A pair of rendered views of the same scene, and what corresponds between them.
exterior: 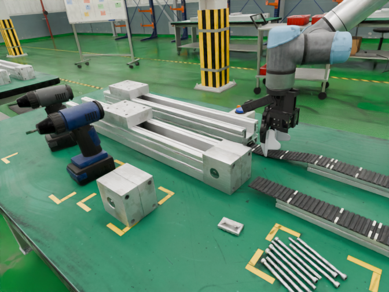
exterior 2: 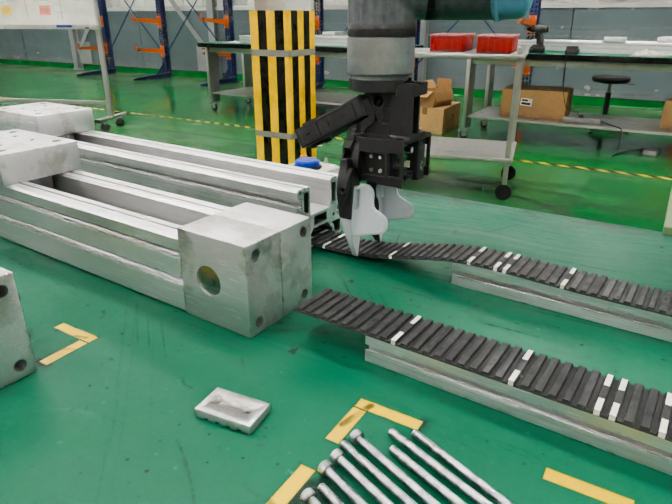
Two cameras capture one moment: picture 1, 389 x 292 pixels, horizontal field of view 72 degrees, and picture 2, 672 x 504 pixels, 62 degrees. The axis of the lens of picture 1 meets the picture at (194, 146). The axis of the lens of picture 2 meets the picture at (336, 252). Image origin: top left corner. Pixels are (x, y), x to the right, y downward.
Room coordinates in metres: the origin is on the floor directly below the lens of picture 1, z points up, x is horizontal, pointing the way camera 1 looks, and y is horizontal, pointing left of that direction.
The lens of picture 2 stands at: (0.07, -0.09, 1.06)
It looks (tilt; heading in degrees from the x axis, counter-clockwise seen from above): 23 degrees down; 350
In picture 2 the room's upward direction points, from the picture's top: straight up
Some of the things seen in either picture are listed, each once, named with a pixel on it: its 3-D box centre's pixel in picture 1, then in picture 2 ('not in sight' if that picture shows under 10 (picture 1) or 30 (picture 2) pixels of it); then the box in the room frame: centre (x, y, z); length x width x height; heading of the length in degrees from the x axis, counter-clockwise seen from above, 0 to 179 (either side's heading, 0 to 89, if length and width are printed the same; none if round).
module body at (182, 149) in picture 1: (129, 128); (20, 197); (0.91, 0.24, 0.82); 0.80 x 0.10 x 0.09; 46
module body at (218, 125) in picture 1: (167, 112); (130, 170); (1.05, 0.10, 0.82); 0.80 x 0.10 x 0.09; 46
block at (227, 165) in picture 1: (230, 163); (256, 261); (0.61, -0.09, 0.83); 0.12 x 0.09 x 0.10; 136
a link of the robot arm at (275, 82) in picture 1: (280, 79); (382, 58); (0.71, -0.25, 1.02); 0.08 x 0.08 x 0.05
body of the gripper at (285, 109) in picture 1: (280, 108); (384, 131); (0.71, -0.25, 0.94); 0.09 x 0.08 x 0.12; 46
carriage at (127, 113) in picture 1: (127, 116); (13, 164); (0.91, 0.24, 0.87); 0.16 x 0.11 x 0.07; 46
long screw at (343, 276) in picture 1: (319, 256); (470, 475); (0.33, -0.22, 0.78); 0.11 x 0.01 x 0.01; 27
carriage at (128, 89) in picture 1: (129, 91); (44, 126); (1.22, 0.28, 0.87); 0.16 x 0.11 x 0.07; 46
